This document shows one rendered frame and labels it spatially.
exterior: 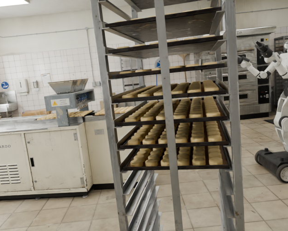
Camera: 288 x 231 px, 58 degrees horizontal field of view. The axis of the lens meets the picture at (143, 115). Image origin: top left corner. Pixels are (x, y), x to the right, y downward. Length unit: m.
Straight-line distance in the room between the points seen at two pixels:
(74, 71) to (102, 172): 4.34
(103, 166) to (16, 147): 0.98
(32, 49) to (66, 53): 0.85
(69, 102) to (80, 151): 0.54
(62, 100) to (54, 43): 4.47
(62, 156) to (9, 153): 0.61
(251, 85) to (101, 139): 4.25
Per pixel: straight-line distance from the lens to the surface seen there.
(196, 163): 1.01
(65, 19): 7.24
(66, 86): 2.94
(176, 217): 1.08
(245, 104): 6.41
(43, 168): 3.16
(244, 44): 6.35
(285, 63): 3.23
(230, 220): 1.22
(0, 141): 3.32
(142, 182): 1.37
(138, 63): 1.56
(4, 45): 7.70
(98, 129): 2.99
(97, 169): 3.14
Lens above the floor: 1.32
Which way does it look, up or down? 9 degrees down
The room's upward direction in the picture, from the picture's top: 6 degrees counter-clockwise
